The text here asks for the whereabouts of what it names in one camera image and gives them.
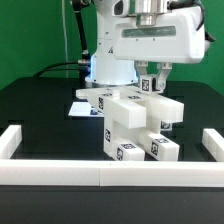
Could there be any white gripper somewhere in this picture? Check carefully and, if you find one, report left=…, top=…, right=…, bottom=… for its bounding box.
left=112, top=0, right=206, bottom=92

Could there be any white tagged cube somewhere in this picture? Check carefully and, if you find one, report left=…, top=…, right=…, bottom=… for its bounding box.
left=139, top=75, right=163, bottom=94
left=160, top=122, right=172, bottom=131

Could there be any white chair back frame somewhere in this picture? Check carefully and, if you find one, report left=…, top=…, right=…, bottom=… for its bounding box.
left=76, top=86, right=184, bottom=129

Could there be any white chair seat part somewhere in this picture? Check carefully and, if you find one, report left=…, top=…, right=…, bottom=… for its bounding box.
left=104, top=117, right=163, bottom=156

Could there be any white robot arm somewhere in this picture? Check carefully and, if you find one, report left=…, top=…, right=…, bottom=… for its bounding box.
left=86, top=0, right=206, bottom=92

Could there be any white marker base sheet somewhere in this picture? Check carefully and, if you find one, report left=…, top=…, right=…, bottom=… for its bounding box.
left=68, top=102, right=103, bottom=117

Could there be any black cable post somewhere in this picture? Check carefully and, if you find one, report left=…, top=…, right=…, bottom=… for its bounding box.
left=70, top=0, right=91, bottom=88

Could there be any thin white cable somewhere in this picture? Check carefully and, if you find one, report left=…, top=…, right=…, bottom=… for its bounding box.
left=61, top=0, right=70, bottom=78

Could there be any black thick cable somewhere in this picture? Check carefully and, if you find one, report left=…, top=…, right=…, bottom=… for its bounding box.
left=32, top=60, right=91, bottom=78

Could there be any white U-shaped fence wall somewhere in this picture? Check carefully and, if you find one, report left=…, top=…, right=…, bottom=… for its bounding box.
left=0, top=125, right=224, bottom=187

